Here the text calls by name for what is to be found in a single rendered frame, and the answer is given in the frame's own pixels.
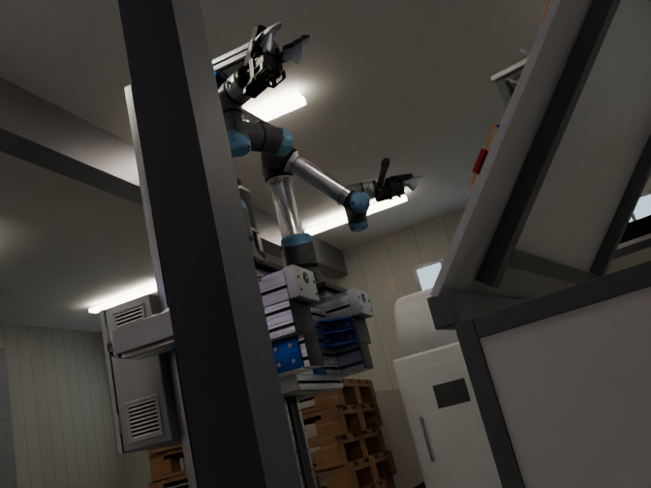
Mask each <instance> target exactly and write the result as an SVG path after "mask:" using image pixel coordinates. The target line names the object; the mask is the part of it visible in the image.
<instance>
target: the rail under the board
mask: <svg viewBox="0 0 651 488"><path fill-rule="evenodd" d="M523 301H526V300H522V299H514V298H507V297H500V296H493V295H485V294H478V293H470V292H464V291H456V290H448V291H445V292H442V293H440V294H439V295H438V296H431V297H428V298H427V302H428V306H429V309H430V313H431V316H432V319H433V322H434V326H435V329H437V330H455V327H454V325H455V324H456V323H459V322H462V321H465V320H469V319H473V318H475V317H478V316H481V315H484V314H487V313H491V312H494V311H497V310H500V309H503V308H506V307H509V306H511V305H514V304H517V303H520V302H523Z"/></svg>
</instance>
